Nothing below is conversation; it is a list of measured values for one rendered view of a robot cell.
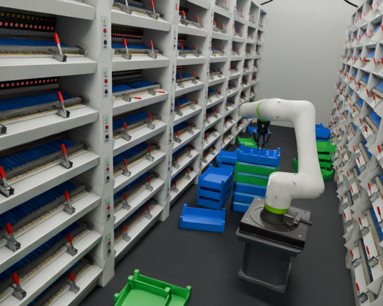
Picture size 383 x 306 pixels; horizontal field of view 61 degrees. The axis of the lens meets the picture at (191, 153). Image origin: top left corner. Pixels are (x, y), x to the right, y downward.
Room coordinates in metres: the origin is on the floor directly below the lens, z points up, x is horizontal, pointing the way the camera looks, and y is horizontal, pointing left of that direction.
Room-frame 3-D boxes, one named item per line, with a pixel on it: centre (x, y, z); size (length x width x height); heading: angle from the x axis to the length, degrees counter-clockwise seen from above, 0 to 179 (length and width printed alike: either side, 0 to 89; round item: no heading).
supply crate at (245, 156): (2.26, -0.49, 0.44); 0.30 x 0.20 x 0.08; 77
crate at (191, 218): (1.99, -0.11, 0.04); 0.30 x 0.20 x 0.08; 85
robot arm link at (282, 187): (1.50, -0.47, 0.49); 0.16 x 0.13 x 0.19; 100
